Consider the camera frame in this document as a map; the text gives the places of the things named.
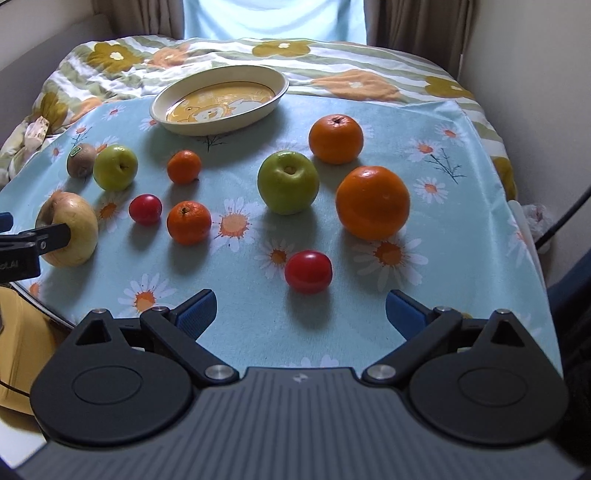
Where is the black cable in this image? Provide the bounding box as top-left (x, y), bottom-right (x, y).
top-left (535, 185), bottom-right (591, 250)

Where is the light blue daisy cloth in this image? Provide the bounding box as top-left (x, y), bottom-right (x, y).
top-left (1, 95), bottom-right (560, 370)

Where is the wrinkled yellow-brown apple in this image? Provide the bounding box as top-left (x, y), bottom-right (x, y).
top-left (35, 190), bottom-right (98, 267)

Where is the large green apple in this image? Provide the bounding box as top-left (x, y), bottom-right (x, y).
top-left (257, 150), bottom-right (320, 215)

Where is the small mandarin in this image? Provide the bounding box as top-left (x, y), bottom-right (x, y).
top-left (166, 150), bottom-right (202, 185)
top-left (166, 200), bottom-right (211, 246)

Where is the brown kiwi with sticker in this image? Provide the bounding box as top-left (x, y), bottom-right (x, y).
top-left (66, 143), bottom-right (97, 179)

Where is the brown right curtain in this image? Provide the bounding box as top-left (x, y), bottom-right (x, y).
top-left (363, 0), bottom-right (475, 77)

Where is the small red tomato left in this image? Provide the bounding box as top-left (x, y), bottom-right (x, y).
top-left (128, 194), bottom-right (162, 226)

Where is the medium orange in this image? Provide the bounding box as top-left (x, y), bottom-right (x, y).
top-left (308, 114), bottom-right (365, 165)

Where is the cream oval bear dish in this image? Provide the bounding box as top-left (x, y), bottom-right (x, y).
top-left (150, 65), bottom-right (290, 137)

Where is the striped floral bed quilt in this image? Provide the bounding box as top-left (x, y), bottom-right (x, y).
top-left (1, 35), bottom-right (518, 200)

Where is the grey bed headboard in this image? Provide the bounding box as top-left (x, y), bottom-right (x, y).
top-left (0, 14), bottom-right (113, 142)

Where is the brown left curtain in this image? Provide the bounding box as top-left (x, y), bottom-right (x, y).
top-left (91, 0), bottom-right (184, 39)

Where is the yellow wooden stool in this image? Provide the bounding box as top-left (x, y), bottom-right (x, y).
top-left (0, 287), bottom-right (69, 415)

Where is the light blue window sheet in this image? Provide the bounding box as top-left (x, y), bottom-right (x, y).
top-left (183, 0), bottom-right (367, 44)

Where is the large orange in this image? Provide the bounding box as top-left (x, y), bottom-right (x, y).
top-left (335, 166), bottom-right (411, 241)

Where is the white plastic bag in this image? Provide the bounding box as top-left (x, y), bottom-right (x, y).
top-left (522, 203), bottom-right (554, 241)

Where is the small green apple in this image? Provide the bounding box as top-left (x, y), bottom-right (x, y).
top-left (93, 145), bottom-right (138, 191)

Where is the brown curtain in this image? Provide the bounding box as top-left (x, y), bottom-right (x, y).
top-left (91, 0), bottom-right (184, 39)
top-left (363, 0), bottom-right (475, 77)

